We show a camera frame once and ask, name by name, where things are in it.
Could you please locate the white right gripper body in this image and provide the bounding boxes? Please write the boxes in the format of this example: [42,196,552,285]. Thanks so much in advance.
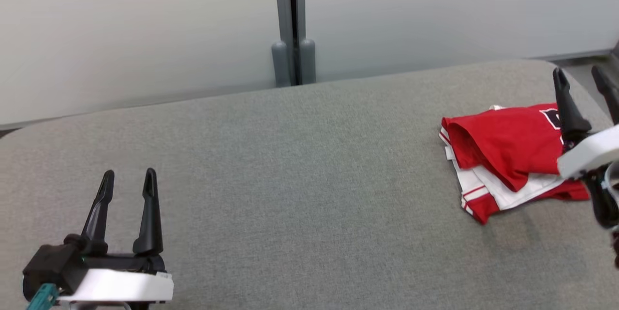
[557,124,619,180]

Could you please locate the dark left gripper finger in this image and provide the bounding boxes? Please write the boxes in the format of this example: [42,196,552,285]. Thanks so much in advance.
[133,168,164,255]
[81,170,115,254]

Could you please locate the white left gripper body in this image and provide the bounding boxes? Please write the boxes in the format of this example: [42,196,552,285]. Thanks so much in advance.
[60,253,175,304]

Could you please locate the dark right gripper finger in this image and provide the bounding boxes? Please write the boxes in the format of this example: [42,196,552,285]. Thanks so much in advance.
[592,65,619,124]
[554,67,591,144]

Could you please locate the red jersey with white sleeves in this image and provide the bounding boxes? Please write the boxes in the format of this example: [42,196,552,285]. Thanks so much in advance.
[439,103,566,211]

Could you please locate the red shorts with white stripe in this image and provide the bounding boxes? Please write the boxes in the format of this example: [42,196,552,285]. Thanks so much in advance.
[457,175,591,225]

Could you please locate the grey rounded partition foot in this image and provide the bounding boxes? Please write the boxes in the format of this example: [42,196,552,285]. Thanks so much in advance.
[299,38,316,84]
[271,41,291,88]

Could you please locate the teal left cable connector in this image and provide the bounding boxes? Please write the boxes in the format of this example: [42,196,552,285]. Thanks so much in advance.
[27,283,61,310]

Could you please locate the grey partition upright post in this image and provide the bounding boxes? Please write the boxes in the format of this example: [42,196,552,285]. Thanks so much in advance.
[273,0,306,86]

